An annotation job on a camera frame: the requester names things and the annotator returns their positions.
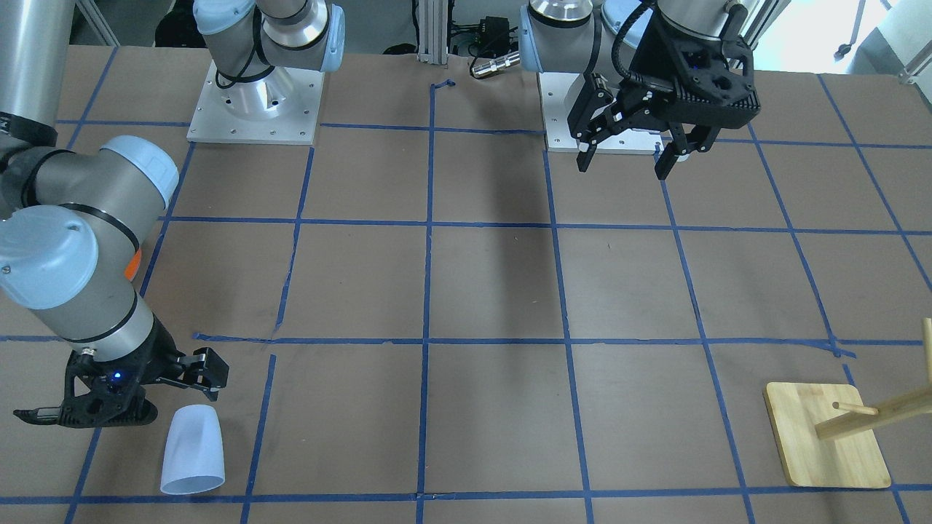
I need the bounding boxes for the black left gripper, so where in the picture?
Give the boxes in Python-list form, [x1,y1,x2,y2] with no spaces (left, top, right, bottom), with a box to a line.
[568,15,760,181]

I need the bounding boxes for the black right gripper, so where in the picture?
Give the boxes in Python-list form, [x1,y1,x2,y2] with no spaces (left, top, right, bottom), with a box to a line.
[127,317,229,402]

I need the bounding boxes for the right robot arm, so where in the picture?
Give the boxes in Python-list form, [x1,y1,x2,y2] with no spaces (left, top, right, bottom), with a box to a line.
[2,1,346,413]

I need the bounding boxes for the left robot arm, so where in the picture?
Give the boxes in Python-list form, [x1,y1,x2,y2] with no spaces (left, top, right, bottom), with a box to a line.
[518,1,760,181]

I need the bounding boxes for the wooden cup rack stand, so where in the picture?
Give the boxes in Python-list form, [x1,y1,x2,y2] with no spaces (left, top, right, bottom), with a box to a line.
[763,317,932,488]

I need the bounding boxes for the orange cylindrical container grey lid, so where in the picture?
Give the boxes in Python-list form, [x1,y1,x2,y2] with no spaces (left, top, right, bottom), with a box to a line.
[124,248,142,281]

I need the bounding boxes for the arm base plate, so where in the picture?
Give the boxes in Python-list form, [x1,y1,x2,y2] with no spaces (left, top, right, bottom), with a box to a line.
[537,71,682,155]
[186,64,325,146]

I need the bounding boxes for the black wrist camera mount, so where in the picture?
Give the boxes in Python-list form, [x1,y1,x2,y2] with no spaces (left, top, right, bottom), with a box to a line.
[13,349,159,429]

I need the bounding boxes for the aluminium frame post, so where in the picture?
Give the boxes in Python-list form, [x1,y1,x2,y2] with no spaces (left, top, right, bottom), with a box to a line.
[414,0,453,67]

